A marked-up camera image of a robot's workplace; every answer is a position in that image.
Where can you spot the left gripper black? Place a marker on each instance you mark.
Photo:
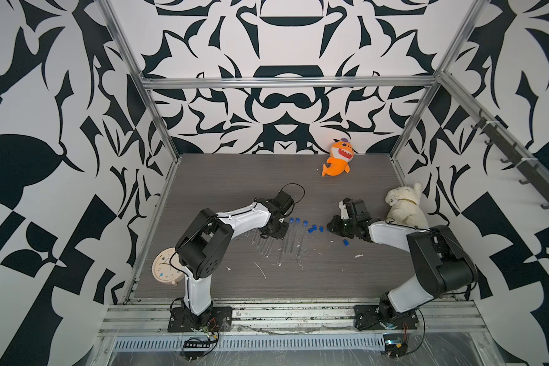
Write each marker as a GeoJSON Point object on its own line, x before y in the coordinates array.
{"type": "Point", "coordinates": [281, 233]}

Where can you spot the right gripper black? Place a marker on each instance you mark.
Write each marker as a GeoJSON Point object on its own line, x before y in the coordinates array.
{"type": "Point", "coordinates": [333, 228]}

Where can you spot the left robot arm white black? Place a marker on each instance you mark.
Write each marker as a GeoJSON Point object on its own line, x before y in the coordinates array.
{"type": "Point", "coordinates": [202, 247]}

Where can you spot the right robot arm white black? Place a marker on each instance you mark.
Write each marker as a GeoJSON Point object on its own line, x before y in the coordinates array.
{"type": "Point", "coordinates": [440, 263]}

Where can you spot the white dog plush toy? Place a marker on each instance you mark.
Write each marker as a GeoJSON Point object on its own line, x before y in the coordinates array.
{"type": "Point", "coordinates": [404, 207]}

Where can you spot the orange shark plush toy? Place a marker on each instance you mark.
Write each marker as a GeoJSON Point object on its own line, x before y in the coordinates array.
{"type": "Point", "coordinates": [341, 155]}

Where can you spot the beige round toy clock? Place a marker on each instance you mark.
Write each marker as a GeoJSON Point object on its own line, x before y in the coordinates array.
{"type": "Point", "coordinates": [167, 269]}

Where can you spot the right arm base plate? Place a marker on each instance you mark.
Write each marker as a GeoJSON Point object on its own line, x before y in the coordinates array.
{"type": "Point", "coordinates": [383, 316]}

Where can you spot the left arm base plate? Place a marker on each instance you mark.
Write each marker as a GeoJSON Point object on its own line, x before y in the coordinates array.
{"type": "Point", "coordinates": [213, 319]}

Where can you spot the black wall hook rail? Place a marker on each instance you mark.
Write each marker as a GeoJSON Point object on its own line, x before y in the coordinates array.
{"type": "Point", "coordinates": [515, 155]}

